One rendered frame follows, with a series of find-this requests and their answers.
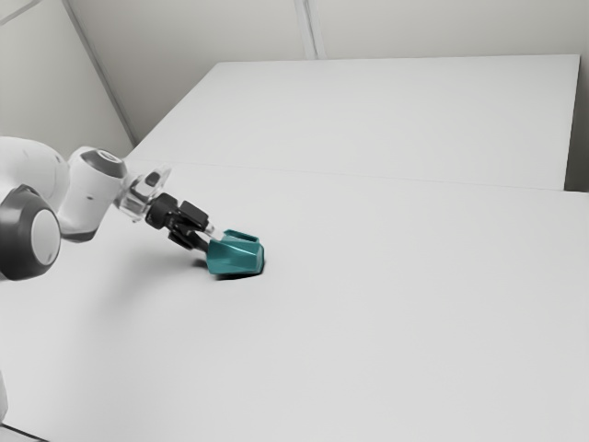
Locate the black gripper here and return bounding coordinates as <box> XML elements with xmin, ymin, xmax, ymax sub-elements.
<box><xmin>145</xmin><ymin>192</ymin><xmax>225</xmax><ymax>254</ymax></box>

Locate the teal faceted mug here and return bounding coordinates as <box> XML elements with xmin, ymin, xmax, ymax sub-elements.
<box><xmin>205</xmin><ymin>228</ymin><xmax>267</xmax><ymax>277</ymax></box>

